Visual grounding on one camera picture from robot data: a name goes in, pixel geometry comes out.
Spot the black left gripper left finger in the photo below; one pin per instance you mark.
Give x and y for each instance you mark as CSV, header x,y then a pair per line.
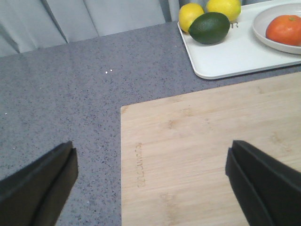
x,y
36,194

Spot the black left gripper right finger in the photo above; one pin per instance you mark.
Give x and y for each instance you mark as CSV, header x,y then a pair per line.
x,y
268,191

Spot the orange mandarin fruit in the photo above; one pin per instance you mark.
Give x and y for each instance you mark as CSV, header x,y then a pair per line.
x,y
285,29

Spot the beige round plate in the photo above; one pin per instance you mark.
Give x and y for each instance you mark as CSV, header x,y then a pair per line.
x,y
263,19

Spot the white rectangular tray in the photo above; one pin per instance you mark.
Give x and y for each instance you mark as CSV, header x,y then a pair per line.
x,y
240,52

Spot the wooden cutting board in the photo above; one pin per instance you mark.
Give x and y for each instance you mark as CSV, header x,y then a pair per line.
x,y
173,150

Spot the grey curtain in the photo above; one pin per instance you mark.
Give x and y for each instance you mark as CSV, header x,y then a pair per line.
x,y
27,25

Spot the green lime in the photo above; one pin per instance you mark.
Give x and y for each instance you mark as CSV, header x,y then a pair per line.
x,y
210,28

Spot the yellow lemon right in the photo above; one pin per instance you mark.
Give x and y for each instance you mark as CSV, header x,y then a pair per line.
x,y
230,8

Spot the yellow lemon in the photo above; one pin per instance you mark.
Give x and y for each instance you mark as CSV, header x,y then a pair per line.
x,y
187,15
230,8

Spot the yellow lemon left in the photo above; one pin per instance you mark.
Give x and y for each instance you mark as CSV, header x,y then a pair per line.
x,y
187,15

